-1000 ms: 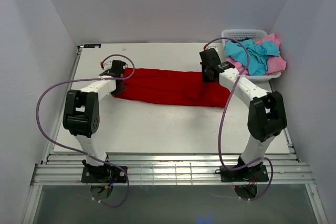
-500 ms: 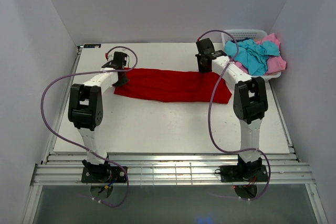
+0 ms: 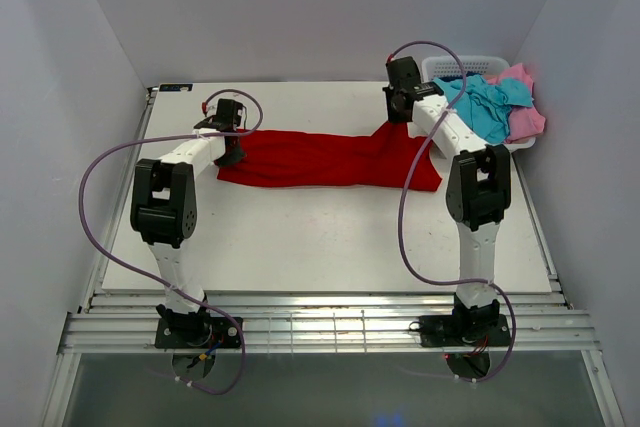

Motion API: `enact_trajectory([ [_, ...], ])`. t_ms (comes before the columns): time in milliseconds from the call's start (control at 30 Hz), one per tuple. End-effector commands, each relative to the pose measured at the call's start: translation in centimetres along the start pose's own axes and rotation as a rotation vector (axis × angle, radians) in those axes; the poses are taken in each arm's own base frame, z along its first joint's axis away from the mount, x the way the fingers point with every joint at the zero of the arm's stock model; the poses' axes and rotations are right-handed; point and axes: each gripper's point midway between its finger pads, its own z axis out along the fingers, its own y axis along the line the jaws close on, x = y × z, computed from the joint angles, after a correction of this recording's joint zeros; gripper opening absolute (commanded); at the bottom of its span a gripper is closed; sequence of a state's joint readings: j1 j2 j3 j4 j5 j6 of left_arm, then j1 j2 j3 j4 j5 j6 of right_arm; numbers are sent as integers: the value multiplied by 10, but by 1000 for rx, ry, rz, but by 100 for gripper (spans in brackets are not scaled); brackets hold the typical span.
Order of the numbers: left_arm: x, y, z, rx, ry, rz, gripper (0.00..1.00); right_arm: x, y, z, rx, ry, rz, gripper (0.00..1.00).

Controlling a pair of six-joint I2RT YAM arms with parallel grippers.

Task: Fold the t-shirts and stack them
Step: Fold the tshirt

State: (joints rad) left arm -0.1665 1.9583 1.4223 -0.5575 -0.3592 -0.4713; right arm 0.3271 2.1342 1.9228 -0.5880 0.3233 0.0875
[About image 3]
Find red t shirt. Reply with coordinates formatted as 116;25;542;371
217;122;425;188

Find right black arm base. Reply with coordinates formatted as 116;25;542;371
408;315;511;347

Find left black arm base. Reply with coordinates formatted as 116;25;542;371
154;314;243;350

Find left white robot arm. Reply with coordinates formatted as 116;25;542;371
130;99;246;347

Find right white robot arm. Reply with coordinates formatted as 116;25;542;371
383;57;511;349

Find white plastic basket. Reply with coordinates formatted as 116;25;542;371
422;55;540;151

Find blue white label sticker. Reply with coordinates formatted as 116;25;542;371
159;83;193;92

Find turquoise t shirt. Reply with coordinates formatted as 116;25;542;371
433;75;534;144

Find pink t shirt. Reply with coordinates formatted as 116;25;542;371
486;63;546;144

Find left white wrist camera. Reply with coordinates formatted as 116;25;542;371
201;100;217;117

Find aluminium frame rails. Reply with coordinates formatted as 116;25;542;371
57;89;626;427

